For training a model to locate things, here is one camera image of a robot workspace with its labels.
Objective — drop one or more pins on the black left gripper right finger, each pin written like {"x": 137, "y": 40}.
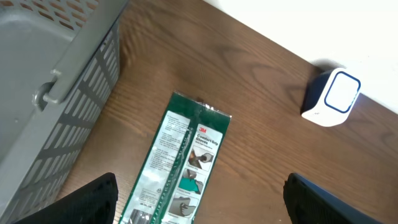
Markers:
{"x": 307, "y": 203}

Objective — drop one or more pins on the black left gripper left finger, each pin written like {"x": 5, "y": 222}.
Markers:
{"x": 93, "y": 203}

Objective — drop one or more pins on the green white package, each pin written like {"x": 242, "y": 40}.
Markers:
{"x": 176, "y": 171}

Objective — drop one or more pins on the white barcode scanner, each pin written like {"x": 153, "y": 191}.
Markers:
{"x": 330, "y": 97}

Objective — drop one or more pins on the grey plastic basket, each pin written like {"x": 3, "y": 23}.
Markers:
{"x": 60, "y": 61}

